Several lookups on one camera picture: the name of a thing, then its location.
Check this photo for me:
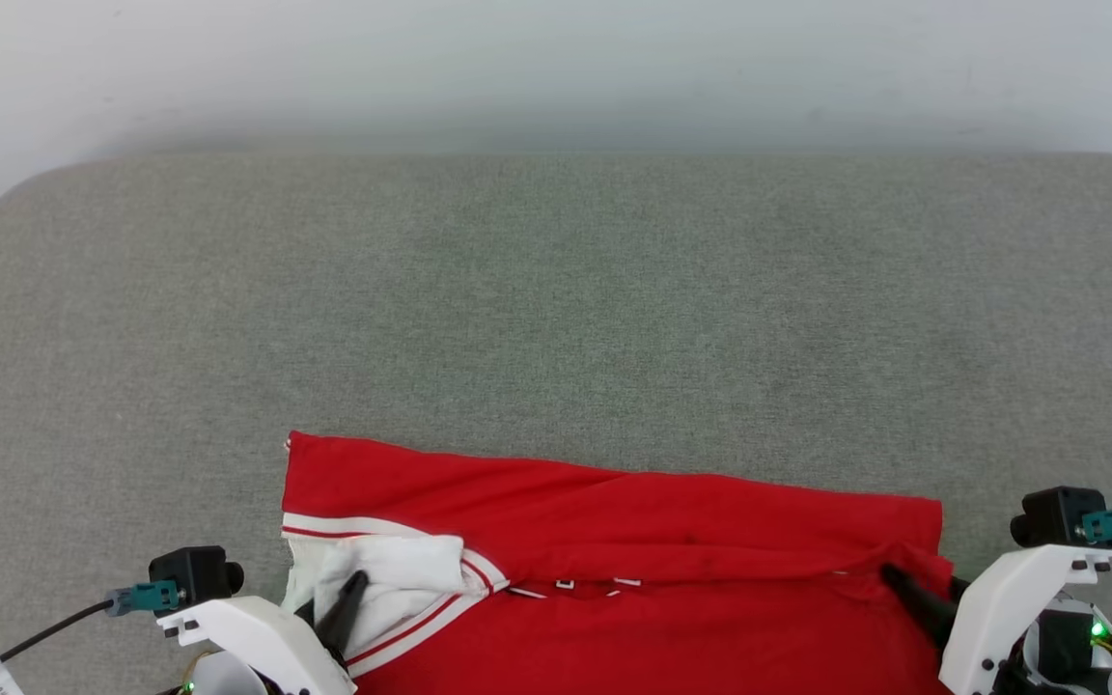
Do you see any red and white jersey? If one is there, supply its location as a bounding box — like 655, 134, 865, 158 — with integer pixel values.
281, 431, 956, 695

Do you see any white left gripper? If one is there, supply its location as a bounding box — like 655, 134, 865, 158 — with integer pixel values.
156, 570, 371, 695

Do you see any grey fabric sofa cushion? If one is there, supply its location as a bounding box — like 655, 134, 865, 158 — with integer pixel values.
0, 150, 1112, 695

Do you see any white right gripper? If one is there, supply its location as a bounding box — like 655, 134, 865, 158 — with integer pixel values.
879, 544, 1112, 695

